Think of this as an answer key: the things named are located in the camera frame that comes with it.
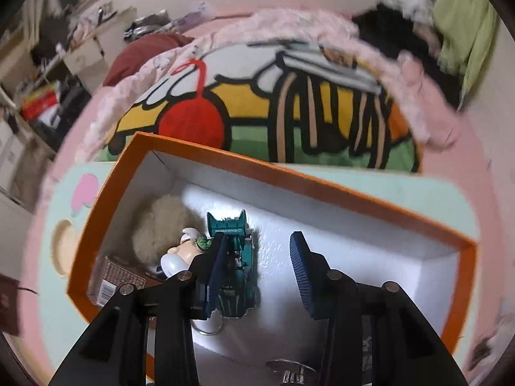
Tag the orange box with white inside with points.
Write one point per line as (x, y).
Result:
(281, 173)

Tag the pale pink floral quilt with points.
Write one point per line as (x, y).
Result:
(281, 24)

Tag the pink bed sheet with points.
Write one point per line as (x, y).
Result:
(462, 152)

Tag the light green garment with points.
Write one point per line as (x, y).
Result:
(466, 20)

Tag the cartoon printed blanket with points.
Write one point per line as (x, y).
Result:
(241, 100)

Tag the clear plastic bag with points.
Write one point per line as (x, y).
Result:
(193, 18)

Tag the pile of black clothes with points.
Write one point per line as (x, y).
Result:
(386, 32)

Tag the white cartoon figure toy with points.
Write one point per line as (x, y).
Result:
(177, 259)

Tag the dark red pillow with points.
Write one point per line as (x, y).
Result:
(141, 52)

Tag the beige fluffy pom-pom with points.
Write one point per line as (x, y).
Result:
(161, 225)

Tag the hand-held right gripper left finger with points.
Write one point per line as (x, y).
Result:
(212, 277)

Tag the grey striped clothes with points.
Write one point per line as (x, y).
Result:
(145, 26)

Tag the mint green desktop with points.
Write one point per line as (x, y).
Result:
(402, 193)

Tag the white drawer cabinet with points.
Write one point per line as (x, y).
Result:
(84, 58)

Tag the pile of white clothes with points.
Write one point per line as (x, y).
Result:
(410, 2)

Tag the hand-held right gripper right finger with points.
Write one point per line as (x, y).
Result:
(303, 277)

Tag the small brown card box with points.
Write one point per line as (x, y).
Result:
(116, 275)

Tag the red box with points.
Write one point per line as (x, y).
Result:
(40, 104)

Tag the shiny silver metal object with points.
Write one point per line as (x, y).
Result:
(291, 370)

